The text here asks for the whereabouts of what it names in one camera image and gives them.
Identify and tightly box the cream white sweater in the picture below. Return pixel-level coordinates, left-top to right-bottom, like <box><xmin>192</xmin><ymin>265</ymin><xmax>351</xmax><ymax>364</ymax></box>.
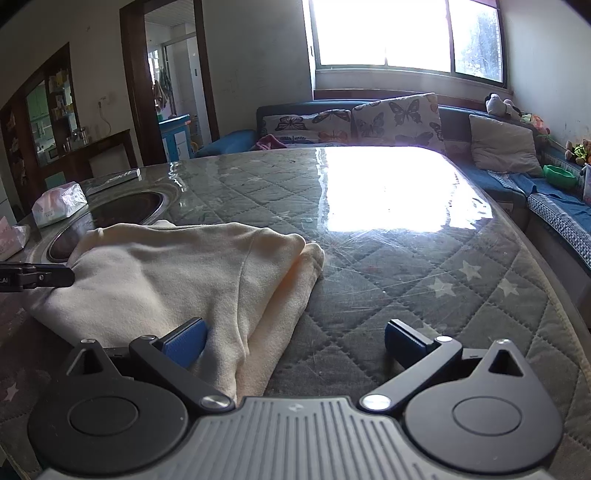
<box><xmin>23</xmin><ymin>220</ymin><xmax>325</xmax><ymax>401</ymax></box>

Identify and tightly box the grey plain cushion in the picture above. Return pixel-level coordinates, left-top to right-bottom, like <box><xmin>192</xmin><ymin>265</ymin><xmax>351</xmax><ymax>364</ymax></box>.
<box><xmin>469</xmin><ymin>115</ymin><xmax>543</xmax><ymax>177</ymax></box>

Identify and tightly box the white tissue pack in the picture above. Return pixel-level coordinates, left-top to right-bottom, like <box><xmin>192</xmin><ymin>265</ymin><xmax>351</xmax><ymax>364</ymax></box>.
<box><xmin>32</xmin><ymin>182</ymin><xmax>87</xmax><ymax>228</ymax></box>

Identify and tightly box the dark wooden cabinet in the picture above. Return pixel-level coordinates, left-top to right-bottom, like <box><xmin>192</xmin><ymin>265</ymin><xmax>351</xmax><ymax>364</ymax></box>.
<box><xmin>1</xmin><ymin>45</ymin><xmax>138</xmax><ymax>215</ymax></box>

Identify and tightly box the blue corner sofa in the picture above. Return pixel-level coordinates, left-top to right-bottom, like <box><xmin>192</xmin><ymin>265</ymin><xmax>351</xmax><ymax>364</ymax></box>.
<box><xmin>195</xmin><ymin>99</ymin><xmax>590</xmax><ymax>319</ymax></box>

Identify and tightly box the pink plastic bag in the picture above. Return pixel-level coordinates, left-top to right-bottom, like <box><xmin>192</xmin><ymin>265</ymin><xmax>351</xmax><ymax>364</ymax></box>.
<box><xmin>0</xmin><ymin>217</ymin><xmax>30</xmax><ymax>261</ymax></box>

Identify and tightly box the pink cloth on sofa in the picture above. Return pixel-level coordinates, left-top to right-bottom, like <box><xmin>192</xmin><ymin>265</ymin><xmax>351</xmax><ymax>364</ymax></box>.
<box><xmin>252</xmin><ymin>134</ymin><xmax>287</xmax><ymax>151</ymax></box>

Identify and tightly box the clear plastic storage box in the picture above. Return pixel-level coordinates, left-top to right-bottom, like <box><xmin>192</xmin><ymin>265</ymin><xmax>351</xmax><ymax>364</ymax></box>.
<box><xmin>580</xmin><ymin>163</ymin><xmax>591</xmax><ymax>205</ymax></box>

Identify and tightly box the butterfly cushion left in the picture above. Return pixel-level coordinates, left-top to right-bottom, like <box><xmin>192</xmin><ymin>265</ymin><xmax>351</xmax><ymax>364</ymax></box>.
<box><xmin>260</xmin><ymin>109</ymin><xmax>353</xmax><ymax>146</ymax></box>

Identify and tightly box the butterfly cushion right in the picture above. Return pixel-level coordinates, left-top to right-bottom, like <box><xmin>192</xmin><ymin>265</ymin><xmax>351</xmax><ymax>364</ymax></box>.
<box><xmin>352</xmin><ymin>93</ymin><xmax>446</xmax><ymax>154</ymax></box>

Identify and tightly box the green plush toy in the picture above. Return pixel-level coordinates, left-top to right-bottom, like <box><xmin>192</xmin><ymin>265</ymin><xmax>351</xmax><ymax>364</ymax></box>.
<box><xmin>565</xmin><ymin>139</ymin><xmax>591</xmax><ymax>167</ymax></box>

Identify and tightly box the grey quilted star tablecloth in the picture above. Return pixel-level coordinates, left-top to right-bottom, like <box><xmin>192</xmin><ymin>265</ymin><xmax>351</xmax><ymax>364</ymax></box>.
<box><xmin>0</xmin><ymin>144</ymin><xmax>591</xmax><ymax>480</ymax></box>

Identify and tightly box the blue white small cabinet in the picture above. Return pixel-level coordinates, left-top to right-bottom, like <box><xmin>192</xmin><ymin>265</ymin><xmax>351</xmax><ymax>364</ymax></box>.
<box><xmin>158</xmin><ymin>114</ymin><xmax>192</xmax><ymax>163</ymax></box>

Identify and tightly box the white plush toy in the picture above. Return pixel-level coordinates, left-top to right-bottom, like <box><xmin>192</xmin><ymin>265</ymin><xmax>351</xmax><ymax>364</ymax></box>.
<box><xmin>485</xmin><ymin>93</ymin><xmax>522</xmax><ymax>121</ymax></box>

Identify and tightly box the butterfly cushion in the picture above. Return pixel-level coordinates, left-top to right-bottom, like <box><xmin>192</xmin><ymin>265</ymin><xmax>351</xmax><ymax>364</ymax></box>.
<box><xmin>352</xmin><ymin>93</ymin><xmax>446</xmax><ymax>154</ymax></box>
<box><xmin>260</xmin><ymin>109</ymin><xmax>353</xmax><ymax>146</ymax></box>

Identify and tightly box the green bowl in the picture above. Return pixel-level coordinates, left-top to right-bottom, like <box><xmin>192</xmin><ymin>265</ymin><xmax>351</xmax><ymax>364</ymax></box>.
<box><xmin>543</xmin><ymin>165</ymin><xmax>578</xmax><ymax>190</ymax></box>

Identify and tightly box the grey remote control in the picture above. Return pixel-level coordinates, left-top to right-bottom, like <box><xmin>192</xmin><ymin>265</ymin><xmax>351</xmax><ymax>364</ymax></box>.
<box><xmin>82</xmin><ymin>168</ymin><xmax>141</xmax><ymax>197</ymax></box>

